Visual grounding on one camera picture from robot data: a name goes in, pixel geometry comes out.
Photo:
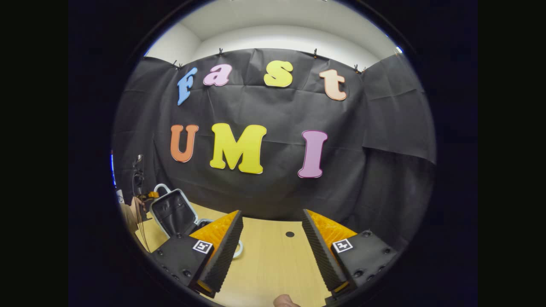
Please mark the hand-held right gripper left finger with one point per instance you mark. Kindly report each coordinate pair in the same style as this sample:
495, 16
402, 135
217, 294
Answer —
222, 256

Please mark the black backdrop cloth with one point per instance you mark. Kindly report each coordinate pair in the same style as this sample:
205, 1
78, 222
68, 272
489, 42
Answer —
277, 192

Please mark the light blue suitcase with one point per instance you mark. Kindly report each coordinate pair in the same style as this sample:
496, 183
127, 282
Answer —
172, 213

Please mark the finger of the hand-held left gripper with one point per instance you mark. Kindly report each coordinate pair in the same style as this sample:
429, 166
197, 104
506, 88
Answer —
152, 195

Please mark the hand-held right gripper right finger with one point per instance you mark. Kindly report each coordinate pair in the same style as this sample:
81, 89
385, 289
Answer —
322, 256

